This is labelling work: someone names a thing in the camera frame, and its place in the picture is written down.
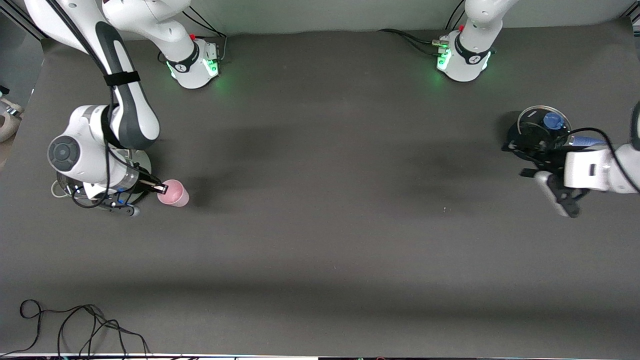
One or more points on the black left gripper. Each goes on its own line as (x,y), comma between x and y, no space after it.
(541,153)

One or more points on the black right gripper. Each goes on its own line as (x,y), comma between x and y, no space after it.
(145,183)

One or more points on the pink cup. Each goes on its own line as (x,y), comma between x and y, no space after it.
(174,195)

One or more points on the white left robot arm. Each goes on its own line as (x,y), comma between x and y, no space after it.
(590,167)

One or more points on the dark blue saucepan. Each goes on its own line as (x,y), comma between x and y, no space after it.
(515,132)

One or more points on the glass lid with blue knob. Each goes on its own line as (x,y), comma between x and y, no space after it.
(550,120)

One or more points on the glass pot lid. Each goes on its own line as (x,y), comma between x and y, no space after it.
(62,182)

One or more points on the beige rounded object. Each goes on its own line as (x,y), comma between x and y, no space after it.
(7,122)

